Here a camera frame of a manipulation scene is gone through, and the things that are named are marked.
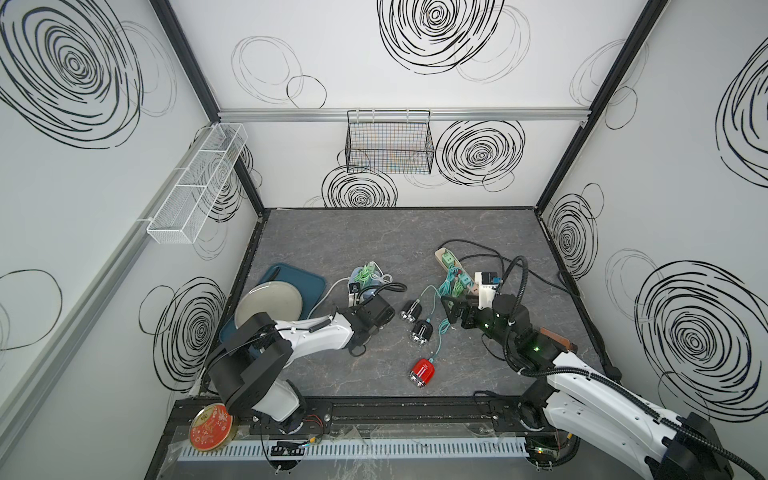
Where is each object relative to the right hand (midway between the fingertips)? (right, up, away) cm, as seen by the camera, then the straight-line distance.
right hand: (454, 300), depth 78 cm
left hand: (-25, -8, +11) cm, 29 cm away
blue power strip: (-23, +2, 0) cm, 24 cm away
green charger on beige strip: (+2, +10, +18) cm, 20 cm away
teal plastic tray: (-43, 0, +18) cm, 46 cm away
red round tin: (-59, -28, -9) cm, 66 cm away
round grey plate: (-53, -3, +17) cm, 56 cm away
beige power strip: (+4, +7, +15) cm, 17 cm away
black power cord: (+23, +9, +28) cm, 38 cm away
